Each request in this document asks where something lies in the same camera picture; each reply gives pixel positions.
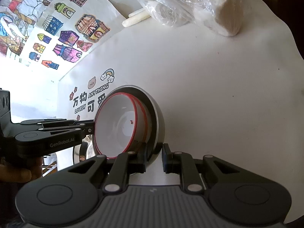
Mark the coloured figures wall poster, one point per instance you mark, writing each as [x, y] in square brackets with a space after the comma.
[14, 28]

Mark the white red-rimmed bowl with speck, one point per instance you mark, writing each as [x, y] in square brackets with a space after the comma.
[114, 123]

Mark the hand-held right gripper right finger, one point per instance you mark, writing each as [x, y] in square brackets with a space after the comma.
[167, 159]

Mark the clear plastic bag white filling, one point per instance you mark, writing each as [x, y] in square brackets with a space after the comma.
[190, 2]

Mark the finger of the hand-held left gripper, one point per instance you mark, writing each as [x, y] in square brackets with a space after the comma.
[80, 131]
[59, 123]

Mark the matte steel bowl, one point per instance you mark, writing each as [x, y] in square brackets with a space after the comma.
[158, 128]

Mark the house drawings wall sheet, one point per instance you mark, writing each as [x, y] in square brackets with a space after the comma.
[68, 38]

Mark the white printed table cover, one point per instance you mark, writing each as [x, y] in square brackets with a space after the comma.
[213, 87]

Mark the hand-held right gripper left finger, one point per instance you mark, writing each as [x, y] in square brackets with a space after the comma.
[139, 158]

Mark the cream rolled sheet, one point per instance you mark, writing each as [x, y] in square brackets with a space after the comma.
[136, 17]

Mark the person's left hand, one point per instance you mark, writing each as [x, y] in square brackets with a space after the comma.
[16, 171]

